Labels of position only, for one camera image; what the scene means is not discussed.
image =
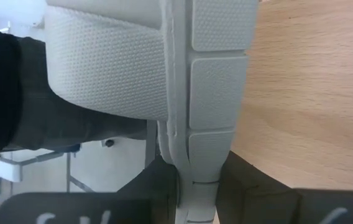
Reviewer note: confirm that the wooden shelf with black frame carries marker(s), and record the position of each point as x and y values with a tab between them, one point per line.
313	93

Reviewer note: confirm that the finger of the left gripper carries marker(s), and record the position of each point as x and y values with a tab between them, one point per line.
39	118

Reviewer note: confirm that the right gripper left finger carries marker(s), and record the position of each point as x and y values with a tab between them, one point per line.
102	208

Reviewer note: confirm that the grey slide sandal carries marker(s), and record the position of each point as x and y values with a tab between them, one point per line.
133	77

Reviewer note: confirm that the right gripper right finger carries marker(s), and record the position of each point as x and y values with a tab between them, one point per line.
273	205

